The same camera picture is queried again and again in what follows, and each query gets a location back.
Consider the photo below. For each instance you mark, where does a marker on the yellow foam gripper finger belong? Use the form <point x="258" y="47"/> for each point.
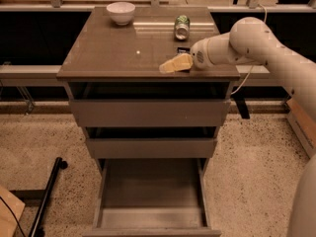
<point x="180" y="62"/>

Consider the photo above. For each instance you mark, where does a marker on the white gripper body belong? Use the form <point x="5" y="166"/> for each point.
<point x="199" y="54"/>

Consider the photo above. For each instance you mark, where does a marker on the blue rxbar blueberry packet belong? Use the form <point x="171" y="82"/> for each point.
<point x="181" y="50"/>

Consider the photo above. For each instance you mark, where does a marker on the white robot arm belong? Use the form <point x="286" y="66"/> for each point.
<point x="251" y="40"/>

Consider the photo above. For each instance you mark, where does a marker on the grey top drawer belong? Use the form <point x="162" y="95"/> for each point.
<point x="149" y="113"/>

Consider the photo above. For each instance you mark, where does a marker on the grey three-drawer cabinet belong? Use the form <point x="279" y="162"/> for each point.
<point x="109" y="62"/>

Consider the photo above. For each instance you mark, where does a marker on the grey middle drawer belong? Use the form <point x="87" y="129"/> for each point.
<point x="151" y="142"/>

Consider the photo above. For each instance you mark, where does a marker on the grey open bottom drawer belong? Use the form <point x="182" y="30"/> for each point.
<point x="152" y="198"/>

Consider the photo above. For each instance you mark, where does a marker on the green soda can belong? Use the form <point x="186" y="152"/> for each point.
<point x="182" y="27"/>

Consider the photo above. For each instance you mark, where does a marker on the white ceramic bowl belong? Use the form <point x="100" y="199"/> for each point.
<point x="121" y="12"/>

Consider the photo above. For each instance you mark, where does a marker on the cardboard box at right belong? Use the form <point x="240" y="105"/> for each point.
<point x="303" y="126"/>

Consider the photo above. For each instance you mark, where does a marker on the black metal stand leg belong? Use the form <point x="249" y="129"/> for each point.
<point x="40" y="198"/>

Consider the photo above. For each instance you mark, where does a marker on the cardboard piece at left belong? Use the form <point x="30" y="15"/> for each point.
<point x="11" y="209"/>

